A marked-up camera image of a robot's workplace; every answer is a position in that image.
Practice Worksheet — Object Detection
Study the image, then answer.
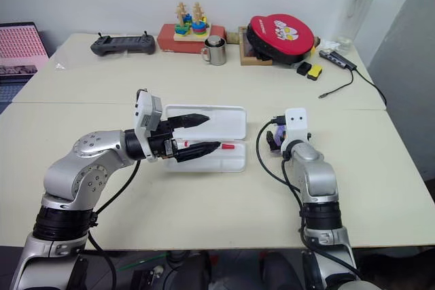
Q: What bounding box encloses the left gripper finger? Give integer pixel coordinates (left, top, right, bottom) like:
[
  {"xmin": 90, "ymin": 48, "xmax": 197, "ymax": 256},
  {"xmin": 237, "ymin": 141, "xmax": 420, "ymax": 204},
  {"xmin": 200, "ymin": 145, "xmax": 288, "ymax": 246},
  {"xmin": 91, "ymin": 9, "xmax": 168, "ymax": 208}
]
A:
[
  {"xmin": 169, "ymin": 112, "xmax": 211, "ymax": 132},
  {"xmin": 176, "ymin": 141, "xmax": 224, "ymax": 164}
]

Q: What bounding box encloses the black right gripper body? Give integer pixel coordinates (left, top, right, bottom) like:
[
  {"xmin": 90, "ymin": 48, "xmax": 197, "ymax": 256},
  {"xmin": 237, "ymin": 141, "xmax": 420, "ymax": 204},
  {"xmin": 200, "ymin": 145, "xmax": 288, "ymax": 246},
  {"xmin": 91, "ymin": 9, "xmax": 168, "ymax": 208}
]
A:
[{"xmin": 265, "ymin": 129, "xmax": 284, "ymax": 154}]

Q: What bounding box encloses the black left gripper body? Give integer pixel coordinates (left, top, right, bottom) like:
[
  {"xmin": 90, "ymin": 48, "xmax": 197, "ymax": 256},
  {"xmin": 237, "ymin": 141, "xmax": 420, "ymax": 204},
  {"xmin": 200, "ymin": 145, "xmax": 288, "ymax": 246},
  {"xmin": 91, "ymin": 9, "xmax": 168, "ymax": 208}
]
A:
[{"xmin": 148, "ymin": 118, "xmax": 181, "ymax": 163}]

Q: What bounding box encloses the red marker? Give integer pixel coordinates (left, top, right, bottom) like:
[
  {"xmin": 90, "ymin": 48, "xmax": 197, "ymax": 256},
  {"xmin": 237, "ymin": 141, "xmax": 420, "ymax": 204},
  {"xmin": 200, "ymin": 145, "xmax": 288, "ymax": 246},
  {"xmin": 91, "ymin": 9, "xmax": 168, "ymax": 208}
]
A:
[{"xmin": 175, "ymin": 139, "xmax": 237, "ymax": 151}]

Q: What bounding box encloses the white plastic pencil case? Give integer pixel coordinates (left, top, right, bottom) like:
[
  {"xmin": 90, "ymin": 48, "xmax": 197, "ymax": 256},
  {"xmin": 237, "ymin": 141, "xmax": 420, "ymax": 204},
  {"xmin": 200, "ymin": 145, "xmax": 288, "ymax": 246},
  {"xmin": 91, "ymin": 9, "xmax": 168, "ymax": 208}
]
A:
[{"xmin": 162, "ymin": 103, "xmax": 248, "ymax": 173}]

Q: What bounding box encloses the stainless steel mug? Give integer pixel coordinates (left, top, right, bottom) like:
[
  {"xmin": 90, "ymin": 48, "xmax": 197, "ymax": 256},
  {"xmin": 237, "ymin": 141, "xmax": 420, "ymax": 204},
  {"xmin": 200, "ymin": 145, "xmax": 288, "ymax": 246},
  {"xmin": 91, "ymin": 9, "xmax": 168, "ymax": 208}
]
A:
[{"xmin": 200, "ymin": 35, "xmax": 228, "ymax": 67}]

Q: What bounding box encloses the small black box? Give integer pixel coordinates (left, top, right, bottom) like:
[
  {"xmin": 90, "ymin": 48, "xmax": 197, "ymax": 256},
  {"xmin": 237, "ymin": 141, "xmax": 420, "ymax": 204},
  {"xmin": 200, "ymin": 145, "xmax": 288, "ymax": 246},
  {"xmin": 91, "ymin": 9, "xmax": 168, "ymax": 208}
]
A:
[{"xmin": 296, "ymin": 61, "xmax": 313, "ymax": 76}]

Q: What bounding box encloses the yellow black eraser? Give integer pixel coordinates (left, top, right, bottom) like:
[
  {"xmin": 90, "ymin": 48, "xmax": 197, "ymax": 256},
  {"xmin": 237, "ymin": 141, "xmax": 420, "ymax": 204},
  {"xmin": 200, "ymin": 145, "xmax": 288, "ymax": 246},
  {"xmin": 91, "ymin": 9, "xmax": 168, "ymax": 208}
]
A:
[{"xmin": 306, "ymin": 64, "xmax": 324, "ymax": 81}]

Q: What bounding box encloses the red cardboard box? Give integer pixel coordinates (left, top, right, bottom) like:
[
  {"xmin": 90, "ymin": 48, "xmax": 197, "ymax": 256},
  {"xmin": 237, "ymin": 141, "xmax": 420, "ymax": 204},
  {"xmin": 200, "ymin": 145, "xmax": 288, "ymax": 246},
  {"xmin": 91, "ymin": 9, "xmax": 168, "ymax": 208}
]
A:
[{"xmin": 156, "ymin": 23, "xmax": 227, "ymax": 54}]

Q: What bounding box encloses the wooden tray box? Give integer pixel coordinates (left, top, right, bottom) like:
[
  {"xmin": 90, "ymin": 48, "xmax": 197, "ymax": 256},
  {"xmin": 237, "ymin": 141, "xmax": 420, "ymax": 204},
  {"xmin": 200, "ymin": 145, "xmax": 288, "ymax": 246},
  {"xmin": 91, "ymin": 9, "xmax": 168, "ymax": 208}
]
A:
[{"xmin": 238, "ymin": 25, "xmax": 277, "ymax": 67}]

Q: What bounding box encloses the wooden colourful stacking toy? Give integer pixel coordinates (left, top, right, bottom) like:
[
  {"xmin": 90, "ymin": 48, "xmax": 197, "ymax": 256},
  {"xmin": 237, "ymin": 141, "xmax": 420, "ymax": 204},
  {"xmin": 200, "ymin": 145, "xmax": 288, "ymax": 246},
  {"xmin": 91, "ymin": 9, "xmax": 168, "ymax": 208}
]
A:
[{"xmin": 173, "ymin": 1, "xmax": 212, "ymax": 43}]

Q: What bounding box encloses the dark grey handheld controller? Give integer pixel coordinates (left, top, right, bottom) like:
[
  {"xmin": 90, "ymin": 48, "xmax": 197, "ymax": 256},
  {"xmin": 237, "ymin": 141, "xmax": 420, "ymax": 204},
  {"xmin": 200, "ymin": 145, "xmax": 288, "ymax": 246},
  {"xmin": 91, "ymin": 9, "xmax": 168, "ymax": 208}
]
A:
[{"xmin": 90, "ymin": 32, "xmax": 157, "ymax": 57}]

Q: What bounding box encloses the red black round pad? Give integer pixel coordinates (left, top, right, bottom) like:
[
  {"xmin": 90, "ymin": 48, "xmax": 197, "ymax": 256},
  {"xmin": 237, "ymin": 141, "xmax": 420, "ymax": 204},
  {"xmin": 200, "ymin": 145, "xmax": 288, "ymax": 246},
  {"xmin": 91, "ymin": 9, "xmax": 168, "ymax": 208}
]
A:
[{"xmin": 245, "ymin": 13, "xmax": 315, "ymax": 66}]

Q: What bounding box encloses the grey usb hub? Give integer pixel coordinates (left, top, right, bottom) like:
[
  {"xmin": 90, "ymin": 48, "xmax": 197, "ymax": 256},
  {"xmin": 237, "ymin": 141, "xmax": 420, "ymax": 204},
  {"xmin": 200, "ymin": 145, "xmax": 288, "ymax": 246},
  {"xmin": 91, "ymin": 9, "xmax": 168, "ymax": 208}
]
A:
[{"xmin": 318, "ymin": 49, "xmax": 358, "ymax": 71}]

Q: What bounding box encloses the crumpled white wrapper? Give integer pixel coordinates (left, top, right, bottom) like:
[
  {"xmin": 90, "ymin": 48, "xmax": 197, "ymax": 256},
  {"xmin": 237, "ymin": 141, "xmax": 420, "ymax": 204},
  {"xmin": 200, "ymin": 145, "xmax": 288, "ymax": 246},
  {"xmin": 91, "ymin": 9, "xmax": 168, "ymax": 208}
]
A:
[{"xmin": 319, "ymin": 39, "xmax": 341, "ymax": 51}]

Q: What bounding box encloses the black box under table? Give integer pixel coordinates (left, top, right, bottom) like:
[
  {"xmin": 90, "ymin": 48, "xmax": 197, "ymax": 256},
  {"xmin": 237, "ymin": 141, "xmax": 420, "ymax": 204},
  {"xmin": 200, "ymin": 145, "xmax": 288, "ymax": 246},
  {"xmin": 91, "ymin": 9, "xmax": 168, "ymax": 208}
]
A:
[{"xmin": 130, "ymin": 265, "xmax": 164, "ymax": 290}]

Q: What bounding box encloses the clear bottle green lid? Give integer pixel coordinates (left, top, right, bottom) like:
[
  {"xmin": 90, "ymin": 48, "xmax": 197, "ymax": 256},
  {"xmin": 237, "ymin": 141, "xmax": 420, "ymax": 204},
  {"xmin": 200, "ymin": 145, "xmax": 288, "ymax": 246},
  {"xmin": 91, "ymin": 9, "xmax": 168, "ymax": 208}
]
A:
[{"xmin": 336, "ymin": 0, "xmax": 382, "ymax": 55}]

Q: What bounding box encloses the open laptop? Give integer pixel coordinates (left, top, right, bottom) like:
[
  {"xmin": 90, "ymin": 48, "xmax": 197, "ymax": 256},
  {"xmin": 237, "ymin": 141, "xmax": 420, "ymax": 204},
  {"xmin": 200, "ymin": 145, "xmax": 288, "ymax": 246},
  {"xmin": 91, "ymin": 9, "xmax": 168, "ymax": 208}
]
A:
[{"xmin": 0, "ymin": 21, "xmax": 51, "ymax": 115}]

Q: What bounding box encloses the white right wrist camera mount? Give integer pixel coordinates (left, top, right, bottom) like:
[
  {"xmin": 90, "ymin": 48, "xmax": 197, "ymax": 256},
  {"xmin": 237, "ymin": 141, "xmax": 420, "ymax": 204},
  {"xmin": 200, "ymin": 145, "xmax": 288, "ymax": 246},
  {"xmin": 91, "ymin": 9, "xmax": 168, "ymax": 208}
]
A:
[{"xmin": 283, "ymin": 107, "xmax": 312, "ymax": 152}]

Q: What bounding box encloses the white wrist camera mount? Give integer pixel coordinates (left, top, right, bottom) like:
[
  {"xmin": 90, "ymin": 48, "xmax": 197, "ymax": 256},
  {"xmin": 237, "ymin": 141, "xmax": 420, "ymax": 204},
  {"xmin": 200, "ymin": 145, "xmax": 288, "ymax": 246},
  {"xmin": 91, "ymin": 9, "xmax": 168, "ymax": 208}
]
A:
[
  {"xmin": 133, "ymin": 89, "xmax": 164, "ymax": 164},
  {"xmin": 283, "ymin": 107, "xmax": 312, "ymax": 152}
]

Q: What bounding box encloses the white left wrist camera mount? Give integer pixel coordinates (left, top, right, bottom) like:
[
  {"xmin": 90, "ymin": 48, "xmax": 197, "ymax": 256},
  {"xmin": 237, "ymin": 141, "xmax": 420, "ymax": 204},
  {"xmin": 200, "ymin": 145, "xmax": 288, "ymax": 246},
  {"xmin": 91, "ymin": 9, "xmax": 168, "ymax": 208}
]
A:
[{"xmin": 133, "ymin": 89, "xmax": 164, "ymax": 164}]

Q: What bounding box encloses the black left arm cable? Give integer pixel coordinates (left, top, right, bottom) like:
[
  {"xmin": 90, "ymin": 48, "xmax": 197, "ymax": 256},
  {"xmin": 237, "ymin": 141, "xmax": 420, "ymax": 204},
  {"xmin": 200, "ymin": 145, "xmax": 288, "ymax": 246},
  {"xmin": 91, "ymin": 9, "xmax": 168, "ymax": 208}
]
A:
[{"xmin": 87, "ymin": 159, "xmax": 142, "ymax": 290}]

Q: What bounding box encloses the black usb hub cable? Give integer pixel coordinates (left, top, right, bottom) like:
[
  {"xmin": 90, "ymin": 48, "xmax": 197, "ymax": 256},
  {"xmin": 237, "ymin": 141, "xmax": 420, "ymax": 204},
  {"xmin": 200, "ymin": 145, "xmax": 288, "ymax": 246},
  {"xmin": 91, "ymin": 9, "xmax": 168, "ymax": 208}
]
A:
[{"xmin": 318, "ymin": 67, "xmax": 389, "ymax": 108}]

